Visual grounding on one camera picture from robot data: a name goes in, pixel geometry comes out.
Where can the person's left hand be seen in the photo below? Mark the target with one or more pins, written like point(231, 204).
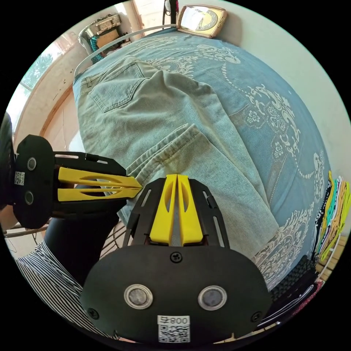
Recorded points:
point(6, 218)

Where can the pile of clothes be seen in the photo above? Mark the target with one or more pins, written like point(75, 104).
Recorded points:
point(333, 214)

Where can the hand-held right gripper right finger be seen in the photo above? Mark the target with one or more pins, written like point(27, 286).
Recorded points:
point(192, 219)

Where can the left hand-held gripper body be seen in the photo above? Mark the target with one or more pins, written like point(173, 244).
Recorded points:
point(35, 178)

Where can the person's body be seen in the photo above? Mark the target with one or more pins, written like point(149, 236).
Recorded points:
point(65, 246)

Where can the gold framed mirror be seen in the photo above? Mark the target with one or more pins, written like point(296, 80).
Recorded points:
point(201, 19)

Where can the black knitted cloth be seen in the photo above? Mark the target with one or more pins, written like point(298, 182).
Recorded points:
point(293, 285)

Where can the light blue jeans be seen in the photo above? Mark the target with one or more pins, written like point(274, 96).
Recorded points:
point(170, 123)

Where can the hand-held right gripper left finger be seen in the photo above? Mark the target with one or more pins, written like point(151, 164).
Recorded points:
point(161, 219)

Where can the bed with blue printed sheet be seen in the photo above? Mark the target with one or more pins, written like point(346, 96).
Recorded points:
point(260, 82)

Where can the window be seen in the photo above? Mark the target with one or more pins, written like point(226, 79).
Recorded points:
point(37, 71)

